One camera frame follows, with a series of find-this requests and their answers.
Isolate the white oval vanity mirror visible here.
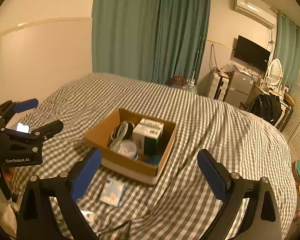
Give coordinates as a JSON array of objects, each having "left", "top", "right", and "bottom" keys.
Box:
[{"left": 264, "top": 59, "right": 283, "bottom": 86}]

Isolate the black wall television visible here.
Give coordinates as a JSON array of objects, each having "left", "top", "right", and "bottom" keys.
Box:
[{"left": 234, "top": 35, "right": 270, "bottom": 72}]

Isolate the green white medicine box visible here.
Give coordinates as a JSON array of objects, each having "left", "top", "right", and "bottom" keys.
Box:
[{"left": 132, "top": 118, "right": 164, "bottom": 156}]

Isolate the blue tissue packet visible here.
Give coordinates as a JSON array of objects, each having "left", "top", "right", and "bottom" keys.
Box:
[{"left": 99, "top": 177, "right": 126, "bottom": 207}]

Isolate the white suitcase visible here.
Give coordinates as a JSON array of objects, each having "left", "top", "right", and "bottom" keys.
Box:
[{"left": 207, "top": 72, "right": 229, "bottom": 101}]

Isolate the silver blister pill pack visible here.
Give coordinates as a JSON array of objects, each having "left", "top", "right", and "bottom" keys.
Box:
[{"left": 143, "top": 154, "right": 162, "bottom": 166}]

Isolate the black backpack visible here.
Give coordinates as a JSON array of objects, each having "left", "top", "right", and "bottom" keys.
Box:
[{"left": 248, "top": 94, "right": 282, "bottom": 126}]

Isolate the green curtain by wardrobe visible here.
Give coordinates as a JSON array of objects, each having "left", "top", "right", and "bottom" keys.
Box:
[{"left": 274, "top": 12, "right": 300, "bottom": 95}]

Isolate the clear water bottle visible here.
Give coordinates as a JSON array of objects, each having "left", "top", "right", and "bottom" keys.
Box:
[{"left": 184, "top": 79, "right": 198, "bottom": 94}]

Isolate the green round stool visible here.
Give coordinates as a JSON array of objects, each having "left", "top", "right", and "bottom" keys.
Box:
[{"left": 292, "top": 159, "right": 300, "bottom": 183}]

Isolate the large green curtain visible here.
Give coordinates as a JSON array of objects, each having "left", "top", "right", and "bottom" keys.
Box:
[{"left": 92, "top": 0, "right": 211, "bottom": 84}]

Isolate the white tape roll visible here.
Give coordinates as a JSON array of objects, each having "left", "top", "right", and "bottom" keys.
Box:
[{"left": 109, "top": 121, "right": 135, "bottom": 146}]

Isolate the smartphone with lit screen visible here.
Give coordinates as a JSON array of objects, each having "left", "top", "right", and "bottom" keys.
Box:
[{"left": 16, "top": 122, "right": 30, "bottom": 133}]

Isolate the silver mini fridge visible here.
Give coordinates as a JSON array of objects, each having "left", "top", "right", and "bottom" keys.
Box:
[{"left": 224, "top": 70, "right": 254, "bottom": 108}]

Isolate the clear cotton swab jar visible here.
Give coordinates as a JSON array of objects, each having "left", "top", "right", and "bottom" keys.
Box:
[{"left": 110, "top": 140, "right": 138, "bottom": 160}]

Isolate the brown cardboard box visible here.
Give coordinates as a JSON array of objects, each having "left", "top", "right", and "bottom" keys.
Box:
[{"left": 84, "top": 108, "right": 176, "bottom": 185}]

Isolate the dark patterned round cushion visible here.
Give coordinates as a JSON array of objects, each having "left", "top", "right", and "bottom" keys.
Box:
[{"left": 169, "top": 76, "right": 187, "bottom": 87}]

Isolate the white air conditioner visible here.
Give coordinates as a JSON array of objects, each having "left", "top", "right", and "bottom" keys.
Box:
[{"left": 234, "top": 0, "right": 276, "bottom": 29}]

